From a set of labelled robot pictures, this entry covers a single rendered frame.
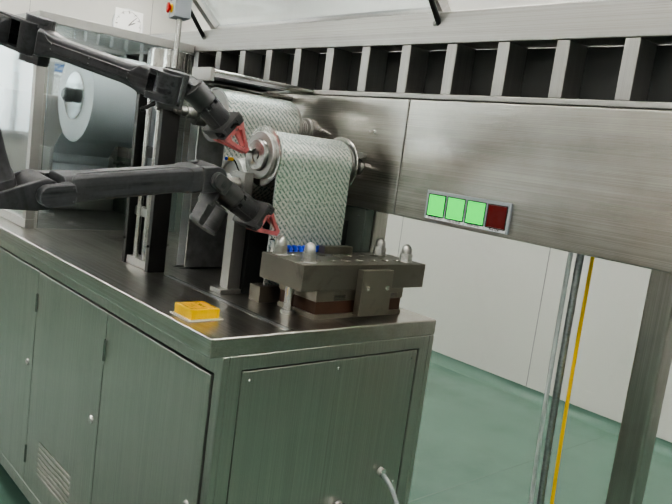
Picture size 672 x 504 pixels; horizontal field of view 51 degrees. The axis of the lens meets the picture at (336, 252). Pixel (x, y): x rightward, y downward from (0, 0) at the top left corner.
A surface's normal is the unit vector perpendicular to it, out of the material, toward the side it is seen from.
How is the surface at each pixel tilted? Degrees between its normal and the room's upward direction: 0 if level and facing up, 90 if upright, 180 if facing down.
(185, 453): 90
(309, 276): 90
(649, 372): 90
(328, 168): 90
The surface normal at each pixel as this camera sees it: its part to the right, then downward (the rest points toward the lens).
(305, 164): 0.65, 0.19
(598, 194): -0.75, 0.00
